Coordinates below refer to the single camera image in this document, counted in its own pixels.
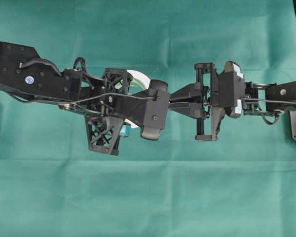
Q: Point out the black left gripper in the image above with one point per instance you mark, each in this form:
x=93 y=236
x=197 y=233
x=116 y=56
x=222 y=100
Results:
x=105 y=100

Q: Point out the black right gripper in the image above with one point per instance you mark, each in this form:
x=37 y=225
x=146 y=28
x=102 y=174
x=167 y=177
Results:
x=208 y=98

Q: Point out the white duct tape roll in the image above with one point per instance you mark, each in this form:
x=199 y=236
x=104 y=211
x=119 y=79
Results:
x=141 y=82

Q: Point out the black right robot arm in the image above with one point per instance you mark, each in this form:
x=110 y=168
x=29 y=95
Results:
x=268 y=101

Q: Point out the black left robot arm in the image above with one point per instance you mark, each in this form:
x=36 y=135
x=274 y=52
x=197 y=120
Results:
x=28 y=78

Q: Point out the green table cloth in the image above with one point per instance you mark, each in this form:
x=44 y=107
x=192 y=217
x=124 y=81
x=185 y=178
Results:
x=242 y=185

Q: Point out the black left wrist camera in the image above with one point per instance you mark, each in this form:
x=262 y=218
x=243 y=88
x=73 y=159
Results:
x=148 y=110

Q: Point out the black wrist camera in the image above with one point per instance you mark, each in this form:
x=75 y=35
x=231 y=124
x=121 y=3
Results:
x=148 y=110
x=227 y=89

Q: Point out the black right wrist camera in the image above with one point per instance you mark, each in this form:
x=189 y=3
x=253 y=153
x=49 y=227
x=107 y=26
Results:
x=227 y=89

